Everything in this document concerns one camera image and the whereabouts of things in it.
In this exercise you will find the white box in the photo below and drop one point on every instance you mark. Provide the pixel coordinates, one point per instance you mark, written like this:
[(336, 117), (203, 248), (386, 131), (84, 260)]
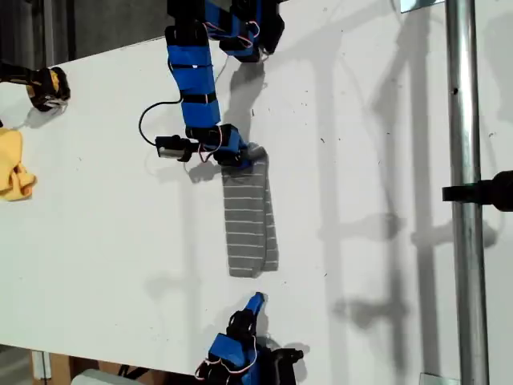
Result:
[(96, 378)]

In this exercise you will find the yellow cloth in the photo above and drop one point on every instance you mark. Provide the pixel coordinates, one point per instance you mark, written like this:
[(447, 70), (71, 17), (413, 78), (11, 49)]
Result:
[(12, 168)]

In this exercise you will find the black clamp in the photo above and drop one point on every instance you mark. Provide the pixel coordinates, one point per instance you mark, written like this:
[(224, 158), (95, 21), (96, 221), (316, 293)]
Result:
[(481, 192)]

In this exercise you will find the steel post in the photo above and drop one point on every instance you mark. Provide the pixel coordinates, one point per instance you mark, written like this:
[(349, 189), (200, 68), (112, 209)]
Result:
[(465, 120)]

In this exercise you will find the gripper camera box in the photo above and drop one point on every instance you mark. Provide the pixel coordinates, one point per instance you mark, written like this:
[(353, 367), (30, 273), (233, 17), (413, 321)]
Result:
[(167, 147), (286, 365)]

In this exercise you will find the brown cardboard box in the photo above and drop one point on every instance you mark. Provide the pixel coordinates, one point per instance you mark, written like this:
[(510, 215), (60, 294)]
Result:
[(60, 367)]

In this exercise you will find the grey striped towel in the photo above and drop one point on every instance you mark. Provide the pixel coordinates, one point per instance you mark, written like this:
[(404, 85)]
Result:
[(248, 224)]

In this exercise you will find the gripper camera stalk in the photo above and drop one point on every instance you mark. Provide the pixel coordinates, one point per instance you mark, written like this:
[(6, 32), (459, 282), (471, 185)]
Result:
[(188, 150)]

